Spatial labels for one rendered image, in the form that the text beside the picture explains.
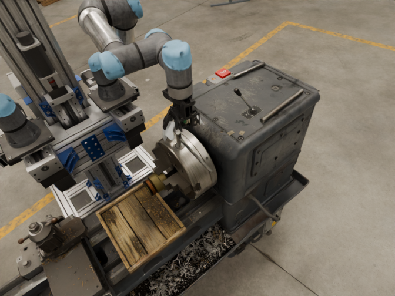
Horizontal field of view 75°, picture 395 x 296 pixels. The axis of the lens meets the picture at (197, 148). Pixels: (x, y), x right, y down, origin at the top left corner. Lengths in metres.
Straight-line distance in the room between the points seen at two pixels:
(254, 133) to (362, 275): 1.51
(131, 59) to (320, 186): 2.11
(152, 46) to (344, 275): 1.98
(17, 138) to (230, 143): 1.00
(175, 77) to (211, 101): 0.54
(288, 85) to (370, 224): 1.51
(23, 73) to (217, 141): 1.02
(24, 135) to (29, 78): 0.29
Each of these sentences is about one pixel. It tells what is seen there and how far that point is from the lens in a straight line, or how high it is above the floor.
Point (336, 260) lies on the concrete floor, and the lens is 2.28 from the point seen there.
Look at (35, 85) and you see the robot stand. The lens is 1.59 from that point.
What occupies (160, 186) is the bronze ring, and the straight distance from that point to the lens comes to 1.14.
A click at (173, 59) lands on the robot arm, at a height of 1.69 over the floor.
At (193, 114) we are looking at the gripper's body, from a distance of 0.81.
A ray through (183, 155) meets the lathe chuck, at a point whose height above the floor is 1.22.
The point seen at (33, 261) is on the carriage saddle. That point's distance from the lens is 1.44.
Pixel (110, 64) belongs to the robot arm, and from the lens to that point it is 0.75.
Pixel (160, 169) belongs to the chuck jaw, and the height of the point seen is 1.13.
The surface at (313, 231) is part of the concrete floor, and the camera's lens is 2.32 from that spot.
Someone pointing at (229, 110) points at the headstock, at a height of 1.26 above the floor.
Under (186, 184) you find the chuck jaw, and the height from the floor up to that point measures 1.12.
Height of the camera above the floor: 2.03
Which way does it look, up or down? 49 degrees down
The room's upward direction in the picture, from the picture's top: 7 degrees counter-clockwise
